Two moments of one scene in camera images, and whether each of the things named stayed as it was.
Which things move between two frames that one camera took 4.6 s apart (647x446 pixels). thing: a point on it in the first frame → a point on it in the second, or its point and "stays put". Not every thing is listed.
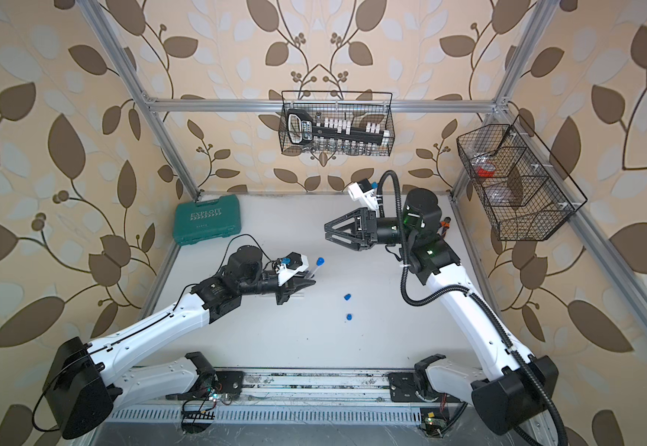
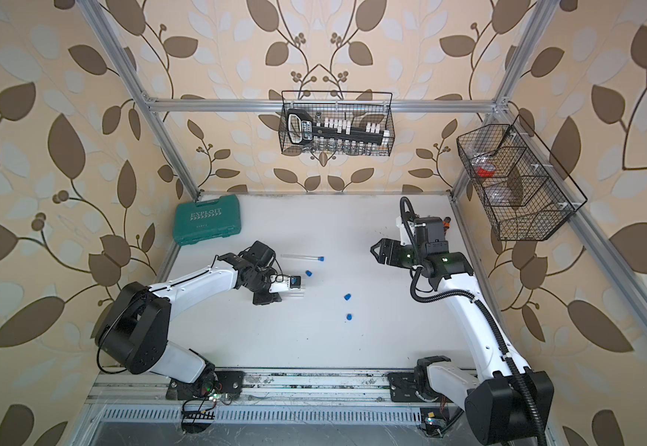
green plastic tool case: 206,218 stays put
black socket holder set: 301,129 stays put
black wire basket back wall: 336,123 stays put
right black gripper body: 385,231 → 405,256
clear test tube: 311,272 → 301,256
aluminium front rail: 266,387 stays put
